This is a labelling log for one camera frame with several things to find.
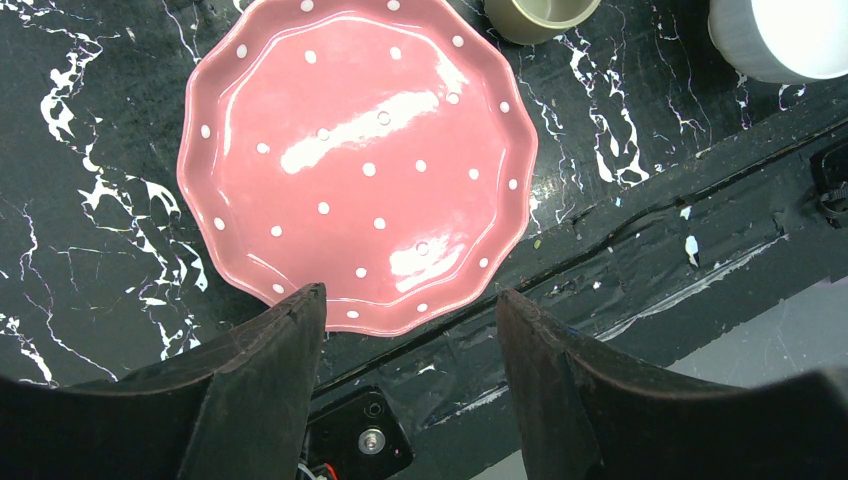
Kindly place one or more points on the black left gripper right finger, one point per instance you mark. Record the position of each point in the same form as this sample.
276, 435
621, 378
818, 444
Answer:
586, 410

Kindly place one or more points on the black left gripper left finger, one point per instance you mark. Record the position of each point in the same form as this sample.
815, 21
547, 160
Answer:
235, 407

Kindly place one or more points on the white bowl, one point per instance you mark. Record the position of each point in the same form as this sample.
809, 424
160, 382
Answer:
781, 42

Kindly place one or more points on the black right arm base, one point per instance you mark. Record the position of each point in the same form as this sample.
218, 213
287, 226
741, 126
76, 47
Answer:
829, 170

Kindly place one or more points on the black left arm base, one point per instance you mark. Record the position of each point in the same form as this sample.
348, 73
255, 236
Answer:
357, 436

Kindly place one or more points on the pink polka dot plate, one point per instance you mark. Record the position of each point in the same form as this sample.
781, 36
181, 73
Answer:
380, 148

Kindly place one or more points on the small grey cup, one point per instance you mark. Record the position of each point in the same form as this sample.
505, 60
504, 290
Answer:
531, 22

